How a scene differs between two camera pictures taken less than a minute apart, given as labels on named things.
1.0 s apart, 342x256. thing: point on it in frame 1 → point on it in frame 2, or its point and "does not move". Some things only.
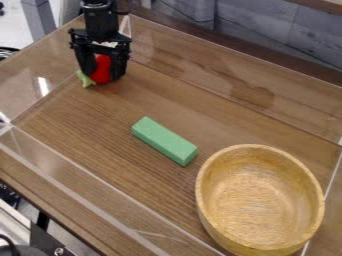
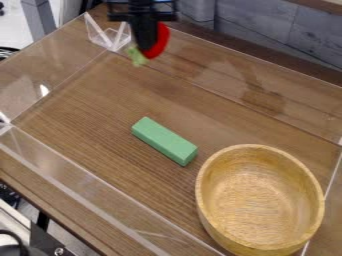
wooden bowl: (259, 200) does not move
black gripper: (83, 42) → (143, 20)
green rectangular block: (176, 148) does not move
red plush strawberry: (100, 76) → (140, 56)
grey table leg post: (39, 16) does not move
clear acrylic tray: (211, 141) does not move
